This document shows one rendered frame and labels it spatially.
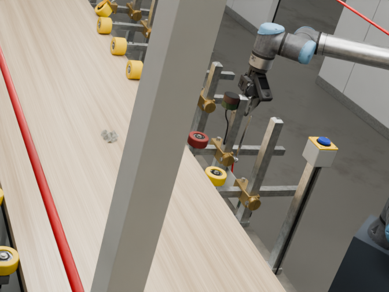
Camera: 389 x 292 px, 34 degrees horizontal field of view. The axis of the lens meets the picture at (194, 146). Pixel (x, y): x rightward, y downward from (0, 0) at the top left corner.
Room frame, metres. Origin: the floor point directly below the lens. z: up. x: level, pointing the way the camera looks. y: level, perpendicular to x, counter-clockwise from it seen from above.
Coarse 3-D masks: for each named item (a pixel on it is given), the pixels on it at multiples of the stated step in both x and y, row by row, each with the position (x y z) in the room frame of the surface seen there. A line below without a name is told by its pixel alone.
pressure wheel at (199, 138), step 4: (192, 132) 2.26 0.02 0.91; (196, 132) 2.27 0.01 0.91; (200, 132) 2.28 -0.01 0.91; (192, 136) 2.22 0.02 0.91; (196, 136) 2.24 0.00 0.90; (200, 136) 2.24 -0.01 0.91; (204, 136) 2.25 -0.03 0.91; (188, 140) 2.22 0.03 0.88; (192, 140) 2.21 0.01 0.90; (196, 140) 2.20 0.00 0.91; (200, 140) 2.21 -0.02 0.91; (204, 140) 2.22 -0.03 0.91; (192, 144) 2.21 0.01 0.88; (196, 144) 2.20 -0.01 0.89; (200, 144) 2.20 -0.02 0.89; (204, 144) 2.22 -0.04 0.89; (200, 148) 2.21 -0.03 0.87
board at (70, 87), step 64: (0, 0) 3.08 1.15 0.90; (64, 0) 3.36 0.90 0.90; (64, 64) 2.55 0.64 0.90; (0, 128) 1.89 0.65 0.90; (64, 128) 2.01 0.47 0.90; (128, 128) 2.15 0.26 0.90; (64, 192) 1.63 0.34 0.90; (192, 192) 1.84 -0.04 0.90; (192, 256) 1.51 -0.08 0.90; (256, 256) 1.60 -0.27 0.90
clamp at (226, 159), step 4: (212, 140) 2.32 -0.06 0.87; (212, 144) 2.31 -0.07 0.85; (216, 144) 2.29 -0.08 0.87; (220, 144) 2.30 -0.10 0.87; (220, 148) 2.26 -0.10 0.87; (216, 152) 2.27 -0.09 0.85; (220, 152) 2.25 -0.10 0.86; (224, 152) 2.24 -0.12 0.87; (228, 152) 2.25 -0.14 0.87; (232, 152) 2.26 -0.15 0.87; (216, 156) 2.26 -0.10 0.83; (220, 156) 2.24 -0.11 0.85; (224, 156) 2.22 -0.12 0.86; (228, 156) 2.22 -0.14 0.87; (232, 156) 2.23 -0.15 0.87; (220, 160) 2.22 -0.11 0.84; (224, 160) 2.21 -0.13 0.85; (228, 160) 2.22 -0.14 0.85; (232, 160) 2.23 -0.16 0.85; (224, 164) 2.22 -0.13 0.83; (228, 164) 2.23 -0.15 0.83
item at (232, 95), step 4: (228, 92) 2.25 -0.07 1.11; (232, 92) 2.26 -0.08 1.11; (228, 96) 2.22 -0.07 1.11; (232, 96) 2.23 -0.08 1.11; (236, 96) 2.24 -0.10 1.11; (232, 104) 2.21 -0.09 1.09; (236, 108) 2.24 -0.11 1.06; (232, 112) 2.26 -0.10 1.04; (228, 124) 2.24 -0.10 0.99; (224, 140) 2.25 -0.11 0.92; (224, 144) 2.25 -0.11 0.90
